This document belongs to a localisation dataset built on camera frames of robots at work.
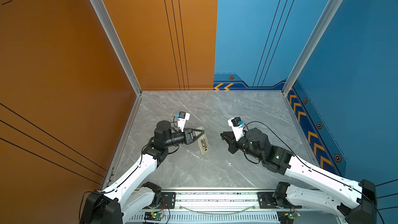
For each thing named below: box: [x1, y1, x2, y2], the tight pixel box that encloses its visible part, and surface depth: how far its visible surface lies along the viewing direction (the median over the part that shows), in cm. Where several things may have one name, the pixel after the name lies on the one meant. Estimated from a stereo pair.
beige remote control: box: [195, 126, 211, 156], surface depth 72 cm
